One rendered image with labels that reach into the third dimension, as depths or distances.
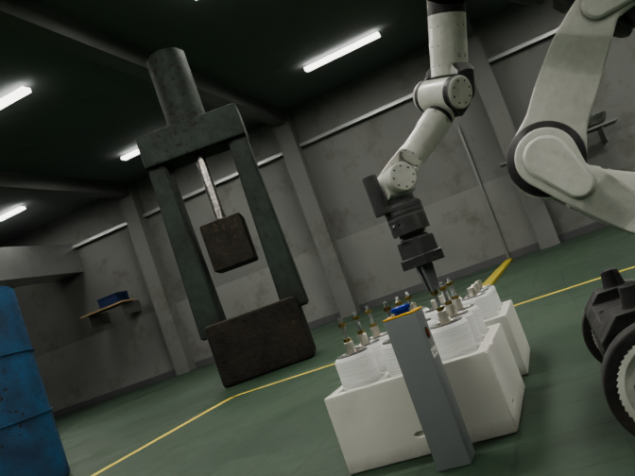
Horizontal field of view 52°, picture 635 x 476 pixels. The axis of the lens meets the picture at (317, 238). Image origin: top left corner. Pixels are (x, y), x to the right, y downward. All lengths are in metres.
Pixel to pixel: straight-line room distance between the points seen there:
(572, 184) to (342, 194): 10.19
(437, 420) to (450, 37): 0.86
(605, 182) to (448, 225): 9.72
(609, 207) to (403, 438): 0.65
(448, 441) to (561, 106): 0.68
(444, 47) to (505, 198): 9.33
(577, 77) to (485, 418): 0.71
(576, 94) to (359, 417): 0.82
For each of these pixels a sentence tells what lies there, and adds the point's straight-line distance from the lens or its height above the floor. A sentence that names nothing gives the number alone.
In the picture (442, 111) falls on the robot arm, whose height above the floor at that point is 0.72.
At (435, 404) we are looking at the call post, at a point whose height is 0.13.
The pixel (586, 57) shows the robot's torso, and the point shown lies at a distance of 1.34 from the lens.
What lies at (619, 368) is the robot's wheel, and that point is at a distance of 1.10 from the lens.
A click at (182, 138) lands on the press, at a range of 5.66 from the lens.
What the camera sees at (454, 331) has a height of 0.23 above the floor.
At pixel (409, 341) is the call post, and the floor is 0.26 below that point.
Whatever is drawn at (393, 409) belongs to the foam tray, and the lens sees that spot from 1.50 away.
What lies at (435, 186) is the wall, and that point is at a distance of 11.03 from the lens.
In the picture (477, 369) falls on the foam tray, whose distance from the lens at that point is 1.45.
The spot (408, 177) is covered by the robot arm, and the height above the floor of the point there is 0.59.
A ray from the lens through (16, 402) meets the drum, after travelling 3.50.
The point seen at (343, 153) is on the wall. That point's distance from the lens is 11.43.
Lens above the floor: 0.39
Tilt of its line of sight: 5 degrees up
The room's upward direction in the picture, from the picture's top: 20 degrees counter-clockwise
